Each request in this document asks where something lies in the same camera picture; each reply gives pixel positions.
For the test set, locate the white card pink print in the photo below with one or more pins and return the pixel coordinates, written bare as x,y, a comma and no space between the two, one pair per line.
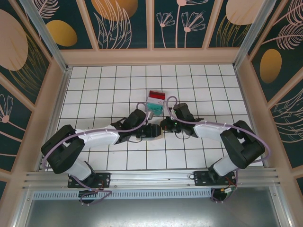
155,100

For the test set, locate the aluminium corner post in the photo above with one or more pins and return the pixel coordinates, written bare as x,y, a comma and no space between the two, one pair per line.
50,40
252,35

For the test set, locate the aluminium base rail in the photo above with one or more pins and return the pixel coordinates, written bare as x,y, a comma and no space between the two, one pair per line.
151,177

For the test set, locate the red card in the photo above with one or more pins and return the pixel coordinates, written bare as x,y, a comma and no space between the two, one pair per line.
158,94

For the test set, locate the grey metal sheet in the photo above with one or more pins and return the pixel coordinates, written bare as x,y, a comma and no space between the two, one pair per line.
151,212

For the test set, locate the red and teal packet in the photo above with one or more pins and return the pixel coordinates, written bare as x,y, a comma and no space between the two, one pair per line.
155,108

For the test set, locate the green circuit board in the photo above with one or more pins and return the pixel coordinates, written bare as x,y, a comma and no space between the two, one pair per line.
228,190

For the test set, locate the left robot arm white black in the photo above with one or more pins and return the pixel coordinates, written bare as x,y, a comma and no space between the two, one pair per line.
99,139

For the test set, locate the teal VIP card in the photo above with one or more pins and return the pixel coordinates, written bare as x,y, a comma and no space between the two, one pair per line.
155,110

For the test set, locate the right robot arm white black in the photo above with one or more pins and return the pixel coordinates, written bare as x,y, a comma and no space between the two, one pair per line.
208,131

